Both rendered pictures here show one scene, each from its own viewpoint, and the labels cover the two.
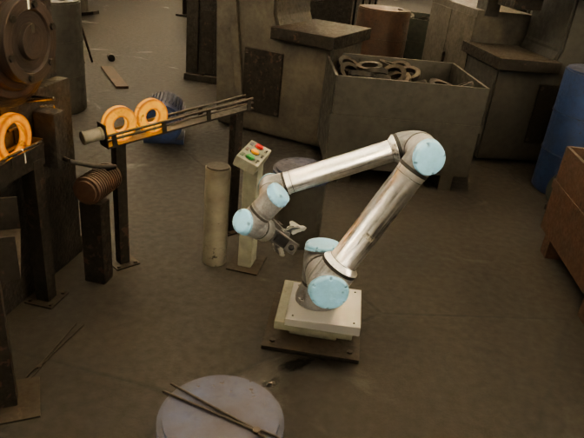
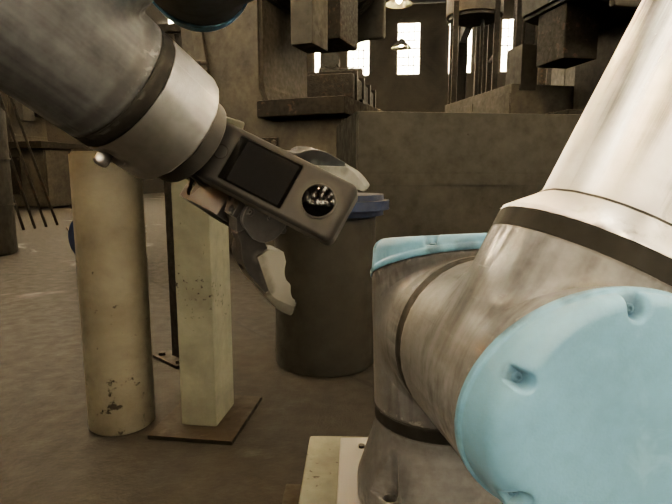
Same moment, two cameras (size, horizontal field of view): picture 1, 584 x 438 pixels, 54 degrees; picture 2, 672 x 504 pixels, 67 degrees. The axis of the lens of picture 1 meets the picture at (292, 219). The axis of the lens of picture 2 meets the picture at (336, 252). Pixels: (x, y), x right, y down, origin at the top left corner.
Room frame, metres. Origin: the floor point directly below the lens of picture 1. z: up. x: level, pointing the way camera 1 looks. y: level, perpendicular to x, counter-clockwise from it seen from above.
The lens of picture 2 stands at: (1.56, -0.01, 0.47)
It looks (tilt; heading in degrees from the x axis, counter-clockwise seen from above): 8 degrees down; 358
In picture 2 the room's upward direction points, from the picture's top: straight up
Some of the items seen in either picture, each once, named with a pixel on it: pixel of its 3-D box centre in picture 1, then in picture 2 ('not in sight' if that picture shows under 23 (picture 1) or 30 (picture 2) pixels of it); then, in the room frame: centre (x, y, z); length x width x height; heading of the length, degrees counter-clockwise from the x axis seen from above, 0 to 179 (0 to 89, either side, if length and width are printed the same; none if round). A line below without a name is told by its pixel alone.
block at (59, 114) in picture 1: (49, 137); not in sight; (2.22, 1.02, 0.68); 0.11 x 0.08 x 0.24; 80
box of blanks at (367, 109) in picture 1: (392, 116); (441, 193); (4.16, -0.65, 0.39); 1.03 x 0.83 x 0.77; 95
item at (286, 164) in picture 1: (299, 203); (325, 278); (2.84, -0.03, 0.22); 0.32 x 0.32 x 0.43
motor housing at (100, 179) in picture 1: (100, 223); not in sight; (2.28, 0.86, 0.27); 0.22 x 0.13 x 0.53; 170
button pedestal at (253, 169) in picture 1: (250, 209); (203, 264); (2.52, 0.20, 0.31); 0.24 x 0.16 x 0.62; 170
